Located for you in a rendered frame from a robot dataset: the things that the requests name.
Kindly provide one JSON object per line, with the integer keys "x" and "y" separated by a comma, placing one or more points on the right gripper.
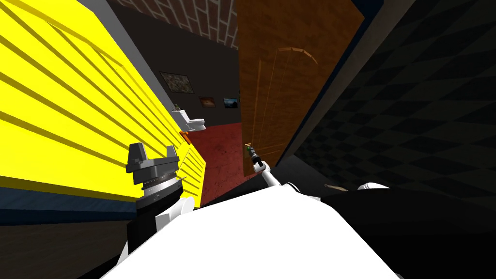
{"x": 257, "y": 159}

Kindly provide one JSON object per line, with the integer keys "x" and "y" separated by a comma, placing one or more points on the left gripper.
{"x": 153, "y": 169}

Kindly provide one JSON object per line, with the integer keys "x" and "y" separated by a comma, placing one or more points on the brown wooden door leaf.
{"x": 286, "y": 77}

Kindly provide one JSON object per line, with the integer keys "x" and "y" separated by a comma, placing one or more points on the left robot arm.
{"x": 155, "y": 217}

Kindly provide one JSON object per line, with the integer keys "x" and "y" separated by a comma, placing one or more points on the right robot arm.
{"x": 418, "y": 232}

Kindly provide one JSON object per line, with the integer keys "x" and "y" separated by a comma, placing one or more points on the white toilet with plant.
{"x": 190, "y": 122}

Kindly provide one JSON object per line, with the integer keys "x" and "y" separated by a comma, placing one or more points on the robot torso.
{"x": 248, "y": 240}

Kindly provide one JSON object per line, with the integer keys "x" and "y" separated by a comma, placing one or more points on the small blue wall picture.
{"x": 230, "y": 103}

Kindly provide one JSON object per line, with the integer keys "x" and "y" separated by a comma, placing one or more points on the large dark wall picture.
{"x": 177, "y": 83}

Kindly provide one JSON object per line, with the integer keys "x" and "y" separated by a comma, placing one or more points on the small reddish wall picture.
{"x": 207, "y": 101}

